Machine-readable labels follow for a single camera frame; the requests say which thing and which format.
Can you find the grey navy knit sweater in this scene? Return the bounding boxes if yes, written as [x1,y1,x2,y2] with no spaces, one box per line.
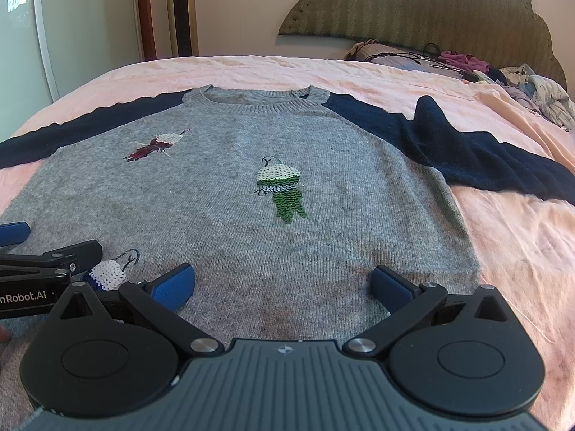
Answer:
[0,84,575,431]

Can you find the pile of light clothes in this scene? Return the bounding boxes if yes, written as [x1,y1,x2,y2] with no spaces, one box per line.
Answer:
[482,63,574,133]

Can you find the pink bed sheet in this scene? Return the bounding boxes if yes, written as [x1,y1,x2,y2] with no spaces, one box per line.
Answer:
[22,56,574,430]

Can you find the white wardrobe sliding door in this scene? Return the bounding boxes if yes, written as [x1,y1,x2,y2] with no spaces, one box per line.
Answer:
[1,0,143,138]

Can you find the magenta garment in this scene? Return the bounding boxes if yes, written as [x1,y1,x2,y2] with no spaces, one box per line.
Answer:
[438,52,490,73]

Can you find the patterned pillow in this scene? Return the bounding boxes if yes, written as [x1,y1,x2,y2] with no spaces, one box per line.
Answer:
[344,40,456,75]

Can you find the gold tower fan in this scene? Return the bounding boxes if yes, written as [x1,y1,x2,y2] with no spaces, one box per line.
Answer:
[167,0,199,57]

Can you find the olive upholstered headboard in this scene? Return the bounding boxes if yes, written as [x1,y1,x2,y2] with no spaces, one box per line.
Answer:
[279,0,567,86]

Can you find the brown wooden door frame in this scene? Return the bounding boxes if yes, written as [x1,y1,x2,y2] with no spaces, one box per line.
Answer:
[137,0,157,61]

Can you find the black cable on bed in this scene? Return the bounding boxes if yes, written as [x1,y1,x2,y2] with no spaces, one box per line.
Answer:
[410,42,480,83]

